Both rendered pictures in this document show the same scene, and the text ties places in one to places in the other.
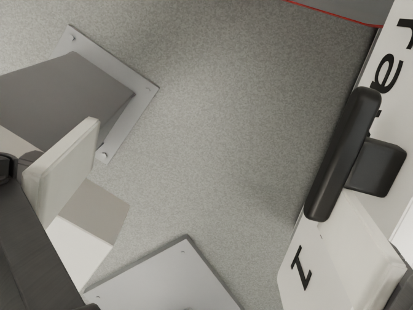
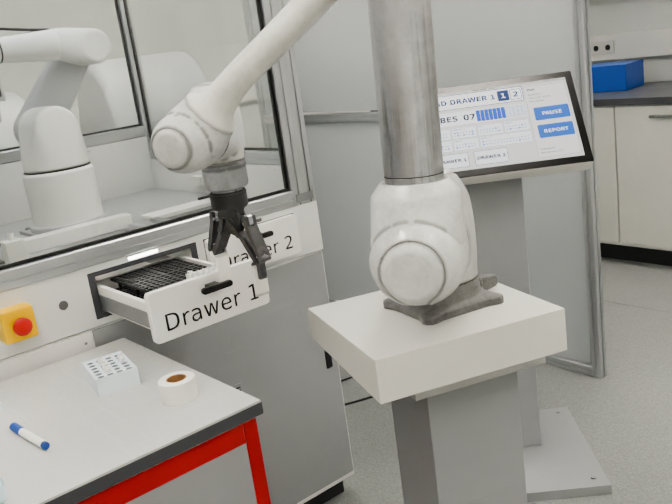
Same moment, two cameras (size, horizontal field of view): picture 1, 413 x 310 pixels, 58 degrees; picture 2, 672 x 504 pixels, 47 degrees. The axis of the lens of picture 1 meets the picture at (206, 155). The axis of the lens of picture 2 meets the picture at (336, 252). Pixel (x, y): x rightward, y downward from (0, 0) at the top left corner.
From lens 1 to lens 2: 1.53 m
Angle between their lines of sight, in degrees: 59
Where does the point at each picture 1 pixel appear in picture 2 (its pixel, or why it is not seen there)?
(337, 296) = (239, 272)
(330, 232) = (228, 276)
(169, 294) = not seen: hidden behind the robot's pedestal
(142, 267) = not seen: hidden behind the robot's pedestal
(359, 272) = (224, 260)
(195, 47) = not seen: outside the picture
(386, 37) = (190, 326)
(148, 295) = (531, 467)
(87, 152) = (259, 287)
